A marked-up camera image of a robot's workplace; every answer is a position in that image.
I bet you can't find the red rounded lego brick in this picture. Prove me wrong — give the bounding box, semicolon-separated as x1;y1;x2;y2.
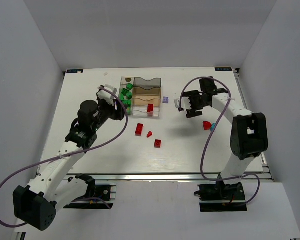
202;121;212;131

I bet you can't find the green 2x4 lego brick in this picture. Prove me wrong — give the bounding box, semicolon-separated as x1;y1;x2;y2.
123;99;132;107

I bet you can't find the green lego brick carried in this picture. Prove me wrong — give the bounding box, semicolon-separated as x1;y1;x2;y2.
121;88;130;96

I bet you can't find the green upside-down 2x2 lego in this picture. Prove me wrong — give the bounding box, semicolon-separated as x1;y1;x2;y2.
126;83;134;91

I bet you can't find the red 2x4 lego brick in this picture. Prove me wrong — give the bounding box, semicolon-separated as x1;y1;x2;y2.
135;123;144;136

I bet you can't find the red 2x2 lego brick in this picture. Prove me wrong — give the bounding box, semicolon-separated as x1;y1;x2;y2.
154;139;162;148

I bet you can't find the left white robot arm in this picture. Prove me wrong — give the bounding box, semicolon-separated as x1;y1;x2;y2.
12;96;126;231

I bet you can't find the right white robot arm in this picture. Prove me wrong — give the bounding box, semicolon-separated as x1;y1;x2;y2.
175;76;269;185

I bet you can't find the light blue small lego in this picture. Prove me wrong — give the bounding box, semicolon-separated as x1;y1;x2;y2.
210;123;216;132

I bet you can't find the lilac 2x2 lego brick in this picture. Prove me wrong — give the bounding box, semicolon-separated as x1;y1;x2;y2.
162;96;169;104

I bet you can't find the tall clear narrow container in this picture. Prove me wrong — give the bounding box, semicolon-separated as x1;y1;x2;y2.
119;76;135;115

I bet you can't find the amber tinted container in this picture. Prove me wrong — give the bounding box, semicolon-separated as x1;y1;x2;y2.
132;87;162;108

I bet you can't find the grey smoked container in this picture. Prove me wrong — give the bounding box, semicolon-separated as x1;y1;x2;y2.
133;77;162;90

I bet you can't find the small red sloped lego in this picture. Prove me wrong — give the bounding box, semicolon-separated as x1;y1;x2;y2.
146;131;153;138

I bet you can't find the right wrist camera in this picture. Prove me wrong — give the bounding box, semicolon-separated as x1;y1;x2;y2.
174;97;192;112

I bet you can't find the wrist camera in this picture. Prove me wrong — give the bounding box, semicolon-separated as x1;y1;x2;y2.
96;84;118;107
174;97;192;112

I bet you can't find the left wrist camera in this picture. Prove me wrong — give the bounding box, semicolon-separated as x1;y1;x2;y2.
96;84;118;107

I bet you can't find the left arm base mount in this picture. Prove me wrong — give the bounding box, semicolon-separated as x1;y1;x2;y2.
63;174;117;210

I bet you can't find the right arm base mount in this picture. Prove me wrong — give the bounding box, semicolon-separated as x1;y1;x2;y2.
194;183;248;213

